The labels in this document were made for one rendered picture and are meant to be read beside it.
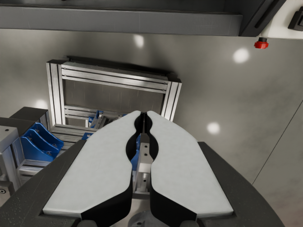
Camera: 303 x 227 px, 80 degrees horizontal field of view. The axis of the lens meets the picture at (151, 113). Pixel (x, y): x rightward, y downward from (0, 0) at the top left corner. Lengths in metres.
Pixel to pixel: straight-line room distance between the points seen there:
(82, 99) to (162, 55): 0.64
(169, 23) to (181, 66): 1.02
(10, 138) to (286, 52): 1.67
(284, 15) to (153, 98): 0.94
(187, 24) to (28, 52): 1.35
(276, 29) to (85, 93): 1.10
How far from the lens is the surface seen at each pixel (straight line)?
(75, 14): 0.43
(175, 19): 0.41
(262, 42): 0.63
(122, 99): 1.26
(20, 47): 1.63
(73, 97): 1.35
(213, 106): 1.60
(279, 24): 0.45
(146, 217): 0.56
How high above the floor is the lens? 1.36
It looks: 62 degrees down
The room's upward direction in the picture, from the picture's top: 178 degrees clockwise
